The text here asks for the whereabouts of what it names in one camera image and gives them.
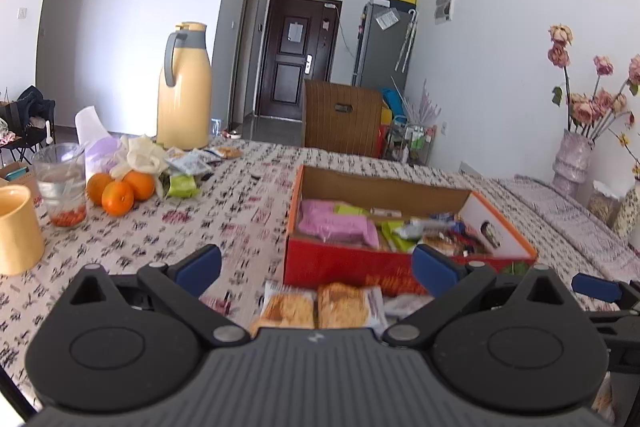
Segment yellow mug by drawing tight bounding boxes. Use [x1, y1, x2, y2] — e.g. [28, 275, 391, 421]
[0, 184, 46, 277]

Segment pink textured vase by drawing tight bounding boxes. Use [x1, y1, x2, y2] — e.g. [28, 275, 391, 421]
[552, 129, 596, 196]

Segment orange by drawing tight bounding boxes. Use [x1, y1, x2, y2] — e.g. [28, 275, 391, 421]
[123, 170, 156, 202]
[87, 172, 114, 206]
[101, 180, 135, 215]

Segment grey refrigerator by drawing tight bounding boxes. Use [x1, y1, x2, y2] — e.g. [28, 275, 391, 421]
[352, 0, 419, 96]

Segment cream rubber gloves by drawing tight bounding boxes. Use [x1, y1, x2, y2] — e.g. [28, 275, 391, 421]
[109, 134, 169, 198]

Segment silver white snack packet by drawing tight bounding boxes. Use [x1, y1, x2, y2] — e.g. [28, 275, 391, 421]
[167, 149, 221, 178]

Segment dark brown door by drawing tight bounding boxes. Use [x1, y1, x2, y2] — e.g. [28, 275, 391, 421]
[254, 0, 344, 121]

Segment white umbrella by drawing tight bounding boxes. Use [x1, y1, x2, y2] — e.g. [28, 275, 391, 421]
[394, 9, 419, 74]

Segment small cardboard box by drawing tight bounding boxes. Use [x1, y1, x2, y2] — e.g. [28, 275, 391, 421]
[0, 161, 42, 204]

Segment calligraphy print tablecloth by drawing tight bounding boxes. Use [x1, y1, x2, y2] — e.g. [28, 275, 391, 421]
[0, 136, 640, 414]

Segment wooden chair back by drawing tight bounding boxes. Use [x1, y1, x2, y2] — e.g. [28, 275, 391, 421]
[303, 79, 384, 158]

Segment yellow thermos jug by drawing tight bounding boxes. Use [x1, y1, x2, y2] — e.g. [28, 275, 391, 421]
[157, 21, 214, 152]

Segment dried pink roses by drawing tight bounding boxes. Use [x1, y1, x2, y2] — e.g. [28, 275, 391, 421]
[547, 24, 640, 141]

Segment floral white vase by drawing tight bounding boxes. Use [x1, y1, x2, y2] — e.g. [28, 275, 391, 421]
[612, 184, 640, 241]

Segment grey barcode snack packet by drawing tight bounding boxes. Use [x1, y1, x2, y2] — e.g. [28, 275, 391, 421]
[385, 294, 432, 319]

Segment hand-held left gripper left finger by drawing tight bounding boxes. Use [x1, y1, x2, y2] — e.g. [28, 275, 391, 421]
[62, 244, 252, 349]

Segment pink snack packet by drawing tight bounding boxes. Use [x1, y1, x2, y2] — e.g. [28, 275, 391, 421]
[298, 199, 381, 251]

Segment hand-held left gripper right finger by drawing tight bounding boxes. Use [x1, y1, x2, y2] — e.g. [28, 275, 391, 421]
[382, 244, 573, 349]

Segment white dried pampas stalks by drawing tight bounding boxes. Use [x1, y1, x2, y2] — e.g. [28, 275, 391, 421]
[392, 79, 442, 128]

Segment small green snack packet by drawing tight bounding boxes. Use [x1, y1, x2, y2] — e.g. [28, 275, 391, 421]
[166, 174, 201, 200]

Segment clear glass cup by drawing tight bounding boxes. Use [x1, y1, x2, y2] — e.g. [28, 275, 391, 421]
[32, 142, 90, 228]

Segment black bag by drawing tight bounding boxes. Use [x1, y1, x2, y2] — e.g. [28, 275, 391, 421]
[0, 85, 57, 164]

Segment blue folded item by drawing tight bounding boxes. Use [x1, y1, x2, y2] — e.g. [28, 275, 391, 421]
[382, 87, 407, 124]

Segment wire storage rack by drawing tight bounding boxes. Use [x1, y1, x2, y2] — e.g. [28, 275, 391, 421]
[384, 116, 437, 166]

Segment long green snack packet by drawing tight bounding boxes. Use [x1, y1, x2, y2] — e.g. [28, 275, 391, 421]
[334, 202, 372, 218]
[382, 219, 427, 254]

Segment yellow flower branches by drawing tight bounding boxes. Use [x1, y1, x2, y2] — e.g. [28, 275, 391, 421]
[617, 131, 640, 181]

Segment white wall panel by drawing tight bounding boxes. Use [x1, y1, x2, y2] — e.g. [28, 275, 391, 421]
[433, 0, 458, 26]

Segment clear storage jar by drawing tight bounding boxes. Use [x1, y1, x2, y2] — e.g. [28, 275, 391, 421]
[587, 180, 624, 229]

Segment red colourful snack packet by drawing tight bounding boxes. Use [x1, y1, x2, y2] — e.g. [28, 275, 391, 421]
[424, 232, 482, 259]

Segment red cardboard box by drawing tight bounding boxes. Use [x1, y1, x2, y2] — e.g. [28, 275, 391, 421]
[283, 164, 539, 296]

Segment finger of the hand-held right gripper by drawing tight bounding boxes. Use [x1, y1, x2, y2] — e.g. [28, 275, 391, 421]
[571, 272, 626, 304]

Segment grey patterned folded cloth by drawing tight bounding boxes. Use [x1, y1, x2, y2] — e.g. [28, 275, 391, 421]
[462, 174, 640, 289]

